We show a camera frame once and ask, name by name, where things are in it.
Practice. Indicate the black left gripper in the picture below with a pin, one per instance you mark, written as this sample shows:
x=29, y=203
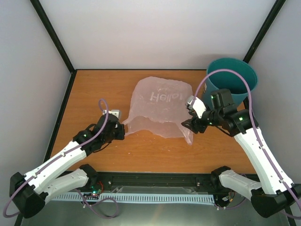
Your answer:
x=121, y=135

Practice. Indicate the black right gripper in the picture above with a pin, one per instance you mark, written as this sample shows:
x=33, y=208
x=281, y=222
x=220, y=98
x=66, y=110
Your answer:
x=194, y=123

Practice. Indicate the translucent pink plastic trash bag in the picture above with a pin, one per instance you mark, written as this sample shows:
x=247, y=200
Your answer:
x=159, y=106

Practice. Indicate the teal plastic trash bin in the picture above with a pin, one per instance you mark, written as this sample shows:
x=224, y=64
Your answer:
x=227, y=80

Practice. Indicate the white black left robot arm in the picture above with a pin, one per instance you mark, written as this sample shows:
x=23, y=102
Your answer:
x=31, y=191

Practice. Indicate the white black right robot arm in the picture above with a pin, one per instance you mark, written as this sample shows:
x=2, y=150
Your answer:
x=275, y=190

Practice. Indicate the small green-lit circuit board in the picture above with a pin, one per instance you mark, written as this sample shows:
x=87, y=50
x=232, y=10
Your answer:
x=95, y=194

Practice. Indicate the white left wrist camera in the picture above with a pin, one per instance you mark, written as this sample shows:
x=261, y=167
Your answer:
x=116, y=113

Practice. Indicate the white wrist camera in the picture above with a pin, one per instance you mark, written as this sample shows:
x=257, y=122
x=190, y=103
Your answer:
x=116, y=113
x=195, y=106

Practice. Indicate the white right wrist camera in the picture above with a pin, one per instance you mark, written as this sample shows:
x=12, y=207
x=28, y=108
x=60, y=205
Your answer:
x=195, y=106

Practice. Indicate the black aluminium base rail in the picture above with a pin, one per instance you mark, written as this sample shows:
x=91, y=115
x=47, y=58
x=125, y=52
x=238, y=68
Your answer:
x=150, y=181

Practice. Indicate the light blue slotted cable duct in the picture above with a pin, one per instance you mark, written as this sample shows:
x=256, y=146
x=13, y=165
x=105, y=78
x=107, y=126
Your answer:
x=203, y=199

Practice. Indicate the black frame post left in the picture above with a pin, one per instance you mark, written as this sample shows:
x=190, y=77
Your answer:
x=52, y=34

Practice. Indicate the black frame post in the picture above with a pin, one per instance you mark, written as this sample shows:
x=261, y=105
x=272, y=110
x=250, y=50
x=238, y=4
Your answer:
x=52, y=34
x=277, y=6

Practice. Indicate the black frame post right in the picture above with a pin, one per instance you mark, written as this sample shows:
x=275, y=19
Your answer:
x=277, y=6

